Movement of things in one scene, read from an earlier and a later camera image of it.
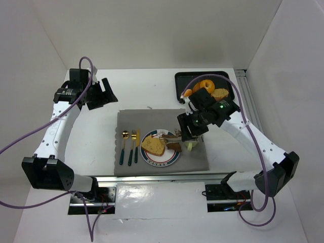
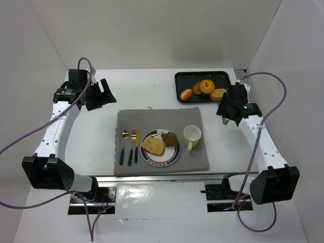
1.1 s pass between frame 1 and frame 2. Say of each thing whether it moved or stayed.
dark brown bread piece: moved
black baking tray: stayed
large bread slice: stayed
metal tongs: moved
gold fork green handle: stayed
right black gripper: moved
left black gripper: stayed
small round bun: stayed
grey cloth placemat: stayed
